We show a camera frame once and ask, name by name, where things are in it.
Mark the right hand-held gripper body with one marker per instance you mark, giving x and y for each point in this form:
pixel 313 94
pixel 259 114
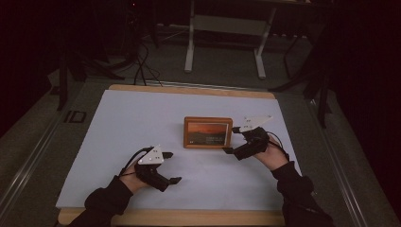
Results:
pixel 253 142

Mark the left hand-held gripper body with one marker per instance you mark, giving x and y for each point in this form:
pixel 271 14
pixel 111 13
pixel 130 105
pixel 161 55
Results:
pixel 153 171

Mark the wooden photo frame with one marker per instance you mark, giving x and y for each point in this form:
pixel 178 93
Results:
pixel 208 133

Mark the person's left hand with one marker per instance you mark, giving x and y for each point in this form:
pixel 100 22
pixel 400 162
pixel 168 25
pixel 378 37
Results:
pixel 134 181

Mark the person's right hand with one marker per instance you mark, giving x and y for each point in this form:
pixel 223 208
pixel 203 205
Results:
pixel 272 154

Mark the white table mat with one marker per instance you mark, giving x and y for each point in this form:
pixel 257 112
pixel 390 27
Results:
pixel 142 126

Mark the black metal stand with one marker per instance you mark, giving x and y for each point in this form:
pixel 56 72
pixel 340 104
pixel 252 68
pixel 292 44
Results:
pixel 63 82
pixel 321 94

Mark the aluminium rail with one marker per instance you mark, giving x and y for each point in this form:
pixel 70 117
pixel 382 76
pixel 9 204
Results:
pixel 28 164
pixel 340 170

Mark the black floor bracket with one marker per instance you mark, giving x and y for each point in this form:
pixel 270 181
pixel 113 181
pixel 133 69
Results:
pixel 75 116

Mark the white metal desk frame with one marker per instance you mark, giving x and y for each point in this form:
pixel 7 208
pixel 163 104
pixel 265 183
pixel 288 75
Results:
pixel 228 25

